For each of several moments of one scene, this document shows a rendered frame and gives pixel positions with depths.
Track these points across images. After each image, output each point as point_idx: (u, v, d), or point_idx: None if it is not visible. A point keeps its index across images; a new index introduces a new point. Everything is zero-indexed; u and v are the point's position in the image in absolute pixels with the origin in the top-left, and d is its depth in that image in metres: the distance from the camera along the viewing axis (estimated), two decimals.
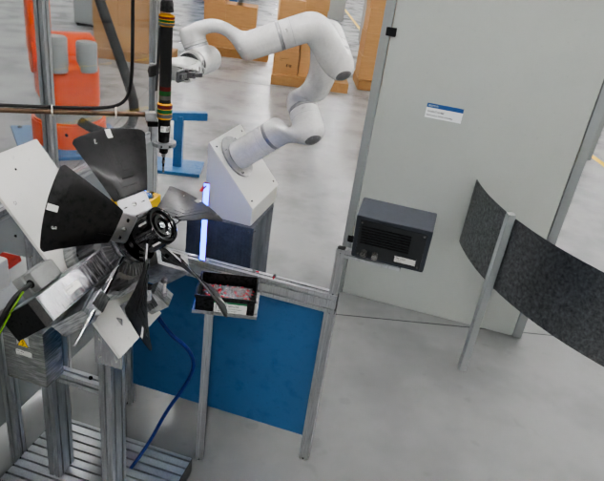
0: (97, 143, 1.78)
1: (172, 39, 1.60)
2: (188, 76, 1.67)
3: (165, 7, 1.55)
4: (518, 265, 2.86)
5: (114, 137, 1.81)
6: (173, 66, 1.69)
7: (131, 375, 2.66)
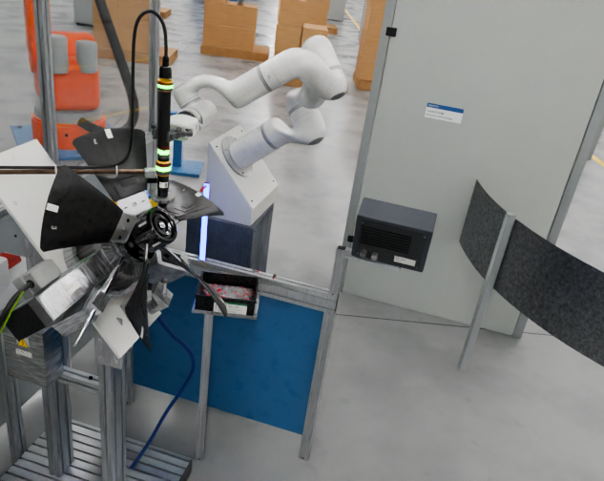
0: (97, 143, 1.78)
1: (170, 102, 1.68)
2: (178, 135, 1.74)
3: (163, 73, 1.63)
4: (518, 265, 2.86)
5: (114, 137, 1.81)
6: (171, 125, 1.77)
7: (131, 375, 2.66)
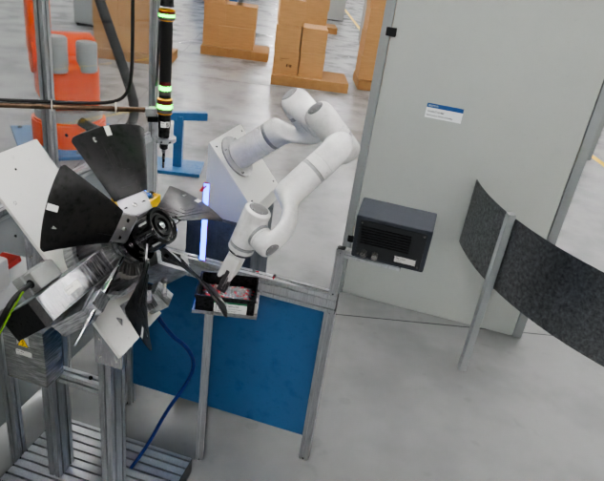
0: (184, 196, 2.05)
1: (172, 34, 1.59)
2: None
3: (165, 1, 1.54)
4: (518, 265, 2.86)
5: (198, 203, 2.05)
6: None
7: (131, 375, 2.66)
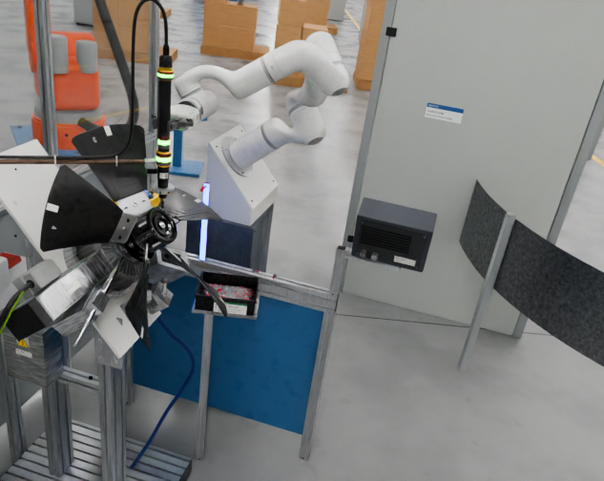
0: (184, 196, 2.05)
1: (171, 92, 1.66)
2: (178, 125, 1.73)
3: (164, 62, 1.61)
4: (518, 265, 2.86)
5: (198, 203, 2.05)
6: (171, 115, 1.76)
7: (131, 375, 2.66)
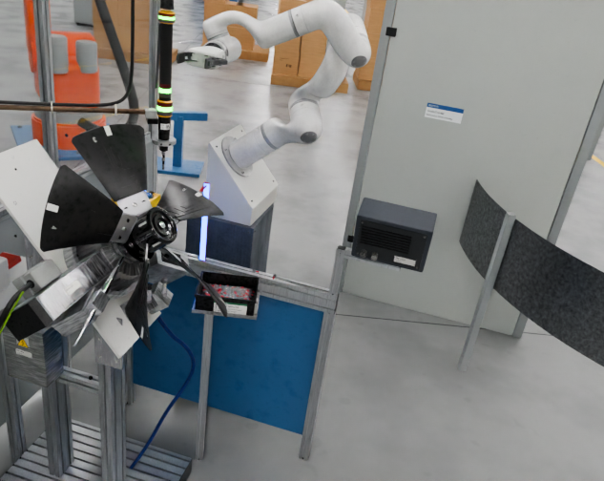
0: (184, 191, 2.04)
1: (172, 36, 1.60)
2: (215, 63, 1.82)
3: (165, 4, 1.54)
4: (518, 265, 2.86)
5: (198, 198, 2.04)
6: (199, 53, 1.85)
7: (131, 375, 2.66)
